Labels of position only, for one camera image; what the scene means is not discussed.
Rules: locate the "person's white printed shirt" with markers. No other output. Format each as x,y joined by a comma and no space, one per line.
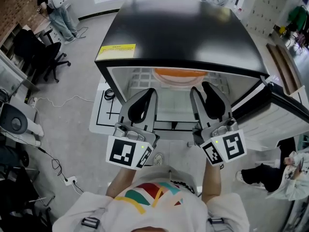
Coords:
159,214

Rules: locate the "white metal table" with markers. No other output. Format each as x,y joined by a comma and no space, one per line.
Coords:
96,127

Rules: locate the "yellow warning sticker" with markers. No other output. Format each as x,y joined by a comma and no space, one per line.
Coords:
117,51

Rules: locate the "wooden desk white drawer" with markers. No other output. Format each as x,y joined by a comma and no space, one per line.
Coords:
56,35

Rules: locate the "black office chair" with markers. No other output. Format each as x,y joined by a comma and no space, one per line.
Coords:
51,52

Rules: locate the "white round plate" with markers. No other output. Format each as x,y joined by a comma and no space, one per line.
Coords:
178,82

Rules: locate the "black mini fridge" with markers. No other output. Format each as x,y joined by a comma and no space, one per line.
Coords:
181,33

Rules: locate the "white power strip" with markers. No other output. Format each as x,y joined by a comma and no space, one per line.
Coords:
70,180

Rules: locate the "white backpack unit grey disc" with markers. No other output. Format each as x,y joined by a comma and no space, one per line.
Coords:
14,122

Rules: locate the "person's left forearm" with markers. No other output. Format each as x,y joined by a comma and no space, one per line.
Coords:
120,181

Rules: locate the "brown wooden planks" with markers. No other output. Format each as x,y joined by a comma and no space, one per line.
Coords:
282,66

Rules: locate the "orange carrot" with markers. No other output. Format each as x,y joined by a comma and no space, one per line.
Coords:
178,72

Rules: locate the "black power adapter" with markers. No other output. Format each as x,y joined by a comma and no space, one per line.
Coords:
41,150

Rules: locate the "white lockers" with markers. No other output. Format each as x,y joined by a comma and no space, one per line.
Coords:
263,6

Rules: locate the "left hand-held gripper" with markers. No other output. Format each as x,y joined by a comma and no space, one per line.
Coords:
120,151

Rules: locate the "black chair metal frame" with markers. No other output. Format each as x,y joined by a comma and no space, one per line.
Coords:
14,192

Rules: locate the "small yellow object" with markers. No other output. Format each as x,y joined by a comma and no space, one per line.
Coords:
282,29

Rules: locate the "person's left white shoe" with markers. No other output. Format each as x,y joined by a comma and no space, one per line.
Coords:
158,159

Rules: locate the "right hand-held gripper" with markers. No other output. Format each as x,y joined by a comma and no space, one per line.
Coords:
233,146

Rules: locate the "person's right forearm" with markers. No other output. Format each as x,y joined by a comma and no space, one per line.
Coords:
211,182

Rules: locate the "green jacket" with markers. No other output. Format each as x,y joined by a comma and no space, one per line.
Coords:
298,18

